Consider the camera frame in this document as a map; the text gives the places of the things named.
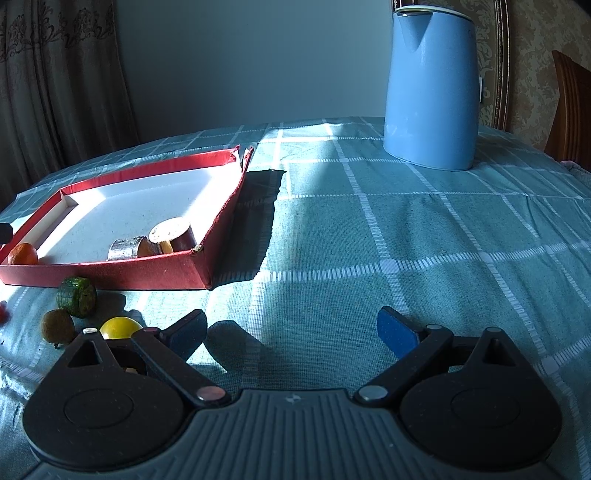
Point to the green striped melon slice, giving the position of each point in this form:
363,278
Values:
76,296

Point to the brown fruit wedge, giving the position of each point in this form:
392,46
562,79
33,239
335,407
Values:
152,247

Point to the ornate dark frame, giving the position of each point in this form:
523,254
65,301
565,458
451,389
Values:
501,64

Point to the small red fruit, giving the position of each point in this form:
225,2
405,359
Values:
2,312

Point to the pink cloth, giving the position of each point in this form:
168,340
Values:
576,166

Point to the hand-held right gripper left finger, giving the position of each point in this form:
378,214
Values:
190,331

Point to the white wall socket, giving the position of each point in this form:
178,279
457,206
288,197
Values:
482,89

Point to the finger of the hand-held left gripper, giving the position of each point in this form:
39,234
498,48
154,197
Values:
4,233

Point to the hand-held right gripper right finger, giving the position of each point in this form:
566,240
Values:
395,330

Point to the yellow lemon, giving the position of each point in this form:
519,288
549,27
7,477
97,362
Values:
121,326

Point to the red cardboard box tray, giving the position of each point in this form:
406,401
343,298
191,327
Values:
138,272

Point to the blue electric kettle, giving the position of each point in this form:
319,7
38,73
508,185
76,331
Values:
429,87

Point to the patterned grey curtain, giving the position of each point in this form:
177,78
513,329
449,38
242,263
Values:
55,87

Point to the wooden chair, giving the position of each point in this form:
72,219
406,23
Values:
570,106

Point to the brown kiwi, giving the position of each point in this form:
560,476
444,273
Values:
57,326

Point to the silver-skinned fruit slice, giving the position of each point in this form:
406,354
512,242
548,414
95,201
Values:
125,248

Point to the teal checked tablecloth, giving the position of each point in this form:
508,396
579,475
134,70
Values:
369,240

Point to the brown cylinder cream-topped fruit piece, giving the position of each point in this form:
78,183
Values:
178,234

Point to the orange tangerine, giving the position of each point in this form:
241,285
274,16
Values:
23,254

